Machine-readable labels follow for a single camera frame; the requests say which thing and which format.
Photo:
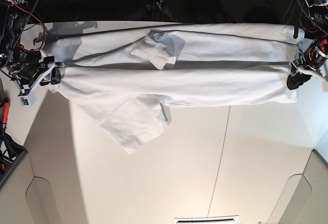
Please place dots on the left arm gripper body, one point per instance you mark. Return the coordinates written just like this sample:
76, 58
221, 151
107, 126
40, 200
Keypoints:
315, 55

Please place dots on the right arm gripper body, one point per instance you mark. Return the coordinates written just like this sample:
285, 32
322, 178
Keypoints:
25, 66

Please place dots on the white t-shirt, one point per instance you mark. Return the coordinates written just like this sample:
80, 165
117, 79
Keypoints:
127, 80

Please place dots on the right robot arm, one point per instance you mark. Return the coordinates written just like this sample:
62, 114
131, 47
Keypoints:
17, 17

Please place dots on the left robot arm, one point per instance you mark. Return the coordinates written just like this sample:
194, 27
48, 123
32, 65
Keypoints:
313, 20

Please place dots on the grey bin with tools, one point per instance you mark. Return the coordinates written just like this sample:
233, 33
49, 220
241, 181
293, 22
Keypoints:
10, 157

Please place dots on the white vent grille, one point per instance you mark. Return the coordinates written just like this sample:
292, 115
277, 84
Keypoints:
207, 220

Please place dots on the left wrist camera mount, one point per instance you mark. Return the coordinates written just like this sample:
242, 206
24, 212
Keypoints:
304, 73

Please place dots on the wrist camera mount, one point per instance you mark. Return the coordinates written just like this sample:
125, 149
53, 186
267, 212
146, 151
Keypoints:
25, 94
304, 73

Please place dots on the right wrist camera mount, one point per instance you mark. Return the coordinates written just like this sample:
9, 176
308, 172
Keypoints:
25, 94

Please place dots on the orange handled tool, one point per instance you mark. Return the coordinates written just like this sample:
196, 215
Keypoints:
5, 105

